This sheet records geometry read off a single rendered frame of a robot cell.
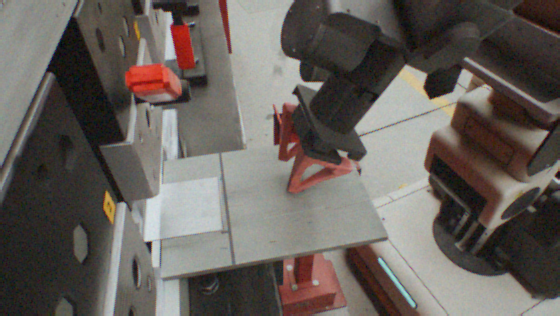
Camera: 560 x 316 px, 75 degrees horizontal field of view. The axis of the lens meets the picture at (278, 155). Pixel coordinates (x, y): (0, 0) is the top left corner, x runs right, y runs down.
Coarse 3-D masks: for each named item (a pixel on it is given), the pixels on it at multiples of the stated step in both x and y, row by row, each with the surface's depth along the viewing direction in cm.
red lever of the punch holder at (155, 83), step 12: (132, 72) 19; (144, 72) 19; (156, 72) 19; (168, 72) 20; (132, 84) 19; (144, 84) 19; (156, 84) 19; (168, 84) 20; (180, 84) 25; (144, 96) 20; (156, 96) 21; (168, 96) 22; (180, 96) 27
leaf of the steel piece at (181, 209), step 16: (160, 192) 47; (176, 192) 47; (192, 192) 47; (208, 192) 47; (160, 208) 45; (176, 208) 45; (192, 208) 45; (208, 208) 45; (144, 224) 44; (160, 224) 44; (176, 224) 44; (192, 224) 44; (208, 224) 44; (224, 224) 44; (144, 240) 42
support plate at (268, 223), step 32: (192, 160) 52; (224, 160) 52; (256, 160) 52; (352, 160) 52; (256, 192) 47; (288, 192) 47; (320, 192) 47; (352, 192) 47; (256, 224) 44; (288, 224) 44; (320, 224) 44; (352, 224) 44; (192, 256) 41; (224, 256) 41; (256, 256) 41; (288, 256) 41
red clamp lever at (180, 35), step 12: (156, 0) 43; (168, 0) 42; (180, 0) 42; (180, 12) 44; (180, 24) 45; (180, 36) 45; (180, 48) 46; (192, 48) 48; (180, 60) 48; (192, 60) 48
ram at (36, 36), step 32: (32, 0) 14; (64, 0) 17; (0, 32) 12; (32, 32) 14; (0, 64) 11; (32, 64) 13; (0, 96) 11; (32, 96) 13; (0, 128) 11; (0, 160) 11
